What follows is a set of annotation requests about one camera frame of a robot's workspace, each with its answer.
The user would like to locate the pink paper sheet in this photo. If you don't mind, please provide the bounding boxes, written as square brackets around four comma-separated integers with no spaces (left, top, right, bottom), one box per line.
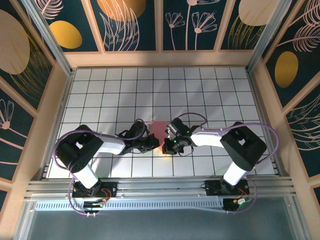
[149,121,170,156]

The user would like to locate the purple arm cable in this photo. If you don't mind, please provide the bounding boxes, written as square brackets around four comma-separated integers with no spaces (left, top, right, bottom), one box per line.
[177,112,280,215]
[53,118,148,218]

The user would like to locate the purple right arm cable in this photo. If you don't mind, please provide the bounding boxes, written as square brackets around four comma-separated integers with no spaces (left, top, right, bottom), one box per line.
[177,112,280,215]

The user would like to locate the aluminium table side rail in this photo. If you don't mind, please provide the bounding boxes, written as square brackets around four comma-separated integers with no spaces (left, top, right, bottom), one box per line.
[38,69,77,181]
[246,68,287,177]

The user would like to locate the aluminium frame rail with grooves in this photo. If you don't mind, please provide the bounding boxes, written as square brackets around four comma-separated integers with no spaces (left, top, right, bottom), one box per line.
[24,176,297,201]

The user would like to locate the aluminium corner post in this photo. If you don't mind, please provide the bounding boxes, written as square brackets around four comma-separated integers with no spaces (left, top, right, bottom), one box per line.
[21,0,76,76]
[246,0,294,73]

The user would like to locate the black controller box with wires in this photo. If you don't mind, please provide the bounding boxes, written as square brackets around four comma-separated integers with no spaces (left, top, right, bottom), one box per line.
[83,199,106,216]
[222,197,252,214]

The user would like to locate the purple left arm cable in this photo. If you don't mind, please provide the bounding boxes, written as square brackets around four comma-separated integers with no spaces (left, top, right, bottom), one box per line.
[53,118,148,218]

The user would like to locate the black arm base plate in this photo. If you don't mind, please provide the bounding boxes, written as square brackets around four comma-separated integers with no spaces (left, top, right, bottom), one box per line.
[204,179,251,197]
[71,181,119,199]

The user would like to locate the grey slotted cable duct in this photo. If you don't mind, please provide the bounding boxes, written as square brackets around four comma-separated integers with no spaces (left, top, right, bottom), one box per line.
[34,201,225,211]

